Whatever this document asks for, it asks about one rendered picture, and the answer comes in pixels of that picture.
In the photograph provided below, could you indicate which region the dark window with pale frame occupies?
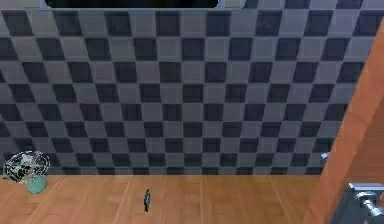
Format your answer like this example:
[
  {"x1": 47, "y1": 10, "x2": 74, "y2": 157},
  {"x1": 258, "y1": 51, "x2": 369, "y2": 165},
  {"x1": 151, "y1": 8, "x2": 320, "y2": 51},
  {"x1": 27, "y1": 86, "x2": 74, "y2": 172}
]
[{"x1": 40, "y1": 0, "x2": 247, "y2": 10}]

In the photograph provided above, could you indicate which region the clear round teal-based ornament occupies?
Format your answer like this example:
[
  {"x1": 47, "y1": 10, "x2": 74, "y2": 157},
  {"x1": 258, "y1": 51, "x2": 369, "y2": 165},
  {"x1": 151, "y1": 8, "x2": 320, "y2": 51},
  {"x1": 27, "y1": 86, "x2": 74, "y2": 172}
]
[{"x1": 2, "y1": 150, "x2": 52, "y2": 195}]

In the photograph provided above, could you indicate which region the small thin black object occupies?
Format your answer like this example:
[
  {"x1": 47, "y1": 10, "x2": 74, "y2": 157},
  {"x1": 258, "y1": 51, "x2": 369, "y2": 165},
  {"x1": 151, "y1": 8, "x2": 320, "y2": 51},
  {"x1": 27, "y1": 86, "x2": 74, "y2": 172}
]
[{"x1": 143, "y1": 188, "x2": 151, "y2": 213}]

